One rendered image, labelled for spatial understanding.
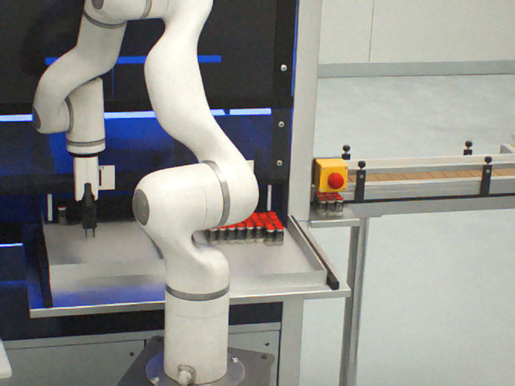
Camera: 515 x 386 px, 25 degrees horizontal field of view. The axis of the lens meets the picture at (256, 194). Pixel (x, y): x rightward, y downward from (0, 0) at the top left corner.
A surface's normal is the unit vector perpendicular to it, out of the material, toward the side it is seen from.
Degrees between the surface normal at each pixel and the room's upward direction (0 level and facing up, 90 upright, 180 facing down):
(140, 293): 0
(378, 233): 0
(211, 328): 90
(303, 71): 90
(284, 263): 0
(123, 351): 90
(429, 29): 90
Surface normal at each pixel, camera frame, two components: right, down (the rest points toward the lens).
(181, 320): -0.41, 0.30
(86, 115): 0.43, 0.30
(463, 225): 0.04, -0.94
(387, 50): 0.22, 0.35
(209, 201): 0.52, 0.07
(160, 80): -0.44, 0.04
